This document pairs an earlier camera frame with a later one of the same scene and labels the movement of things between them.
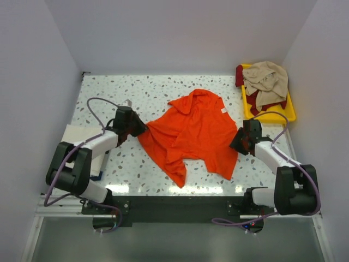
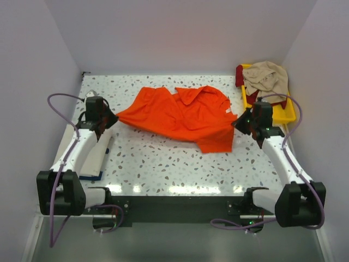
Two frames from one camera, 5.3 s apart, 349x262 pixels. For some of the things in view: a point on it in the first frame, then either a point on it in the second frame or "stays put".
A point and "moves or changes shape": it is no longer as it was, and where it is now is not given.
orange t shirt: (199, 127) moves or changes shape
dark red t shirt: (252, 95) stays put
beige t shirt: (270, 79) stays put
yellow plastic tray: (273, 115) stays put
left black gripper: (142, 126) → (113, 119)
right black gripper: (234, 143) → (238, 123)
